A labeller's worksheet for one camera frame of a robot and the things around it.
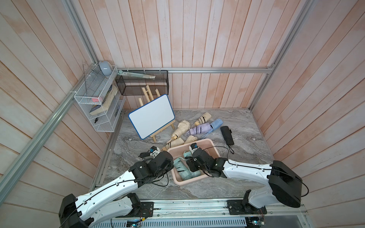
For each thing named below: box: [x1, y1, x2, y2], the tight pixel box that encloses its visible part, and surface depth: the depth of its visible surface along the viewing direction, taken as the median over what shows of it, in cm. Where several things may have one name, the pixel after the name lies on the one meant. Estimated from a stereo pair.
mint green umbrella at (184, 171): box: [173, 157, 193, 181], surface depth 87 cm
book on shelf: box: [89, 84, 119, 116], surface depth 83 cm
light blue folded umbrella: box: [205, 118, 224, 136], surface depth 109 cm
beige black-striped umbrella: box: [165, 137, 185, 151], surface depth 98 cm
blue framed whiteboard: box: [128, 94, 176, 140], surface depth 89 cm
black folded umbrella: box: [220, 125, 235, 155], surface depth 105 cm
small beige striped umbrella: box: [194, 112, 212, 126], surface depth 112 cm
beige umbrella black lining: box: [183, 134, 198, 144], surface depth 97 cm
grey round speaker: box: [98, 60, 113, 76], surface depth 84 cm
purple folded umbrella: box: [189, 123, 214, 135], surface depth 104 cm
